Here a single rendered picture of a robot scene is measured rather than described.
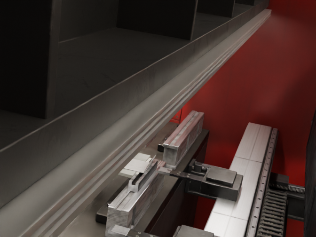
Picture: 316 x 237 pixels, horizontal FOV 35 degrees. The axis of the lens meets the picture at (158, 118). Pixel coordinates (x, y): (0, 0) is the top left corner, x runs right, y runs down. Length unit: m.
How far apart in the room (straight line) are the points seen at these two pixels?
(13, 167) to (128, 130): 0.16
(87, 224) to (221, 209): 0.39
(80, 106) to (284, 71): 1.95
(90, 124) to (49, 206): 0.11
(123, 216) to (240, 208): 0.33
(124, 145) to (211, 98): 1.95
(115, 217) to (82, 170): 1.04
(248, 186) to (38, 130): 1.31
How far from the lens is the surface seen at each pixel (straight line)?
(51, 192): 0.33
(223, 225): 1.36
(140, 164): 1.59
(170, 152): 1.89
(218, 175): 1.52
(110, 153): 0.40
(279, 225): 1.31
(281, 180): 1.99
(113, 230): 1.22
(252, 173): 1.71
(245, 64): 2.31
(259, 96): 2.33
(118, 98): 0.46
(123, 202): 1.42
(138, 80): 0.51
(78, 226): 1.48
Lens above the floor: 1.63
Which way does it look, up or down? 18 degrees down
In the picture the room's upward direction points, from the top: 8 degrees clockwise
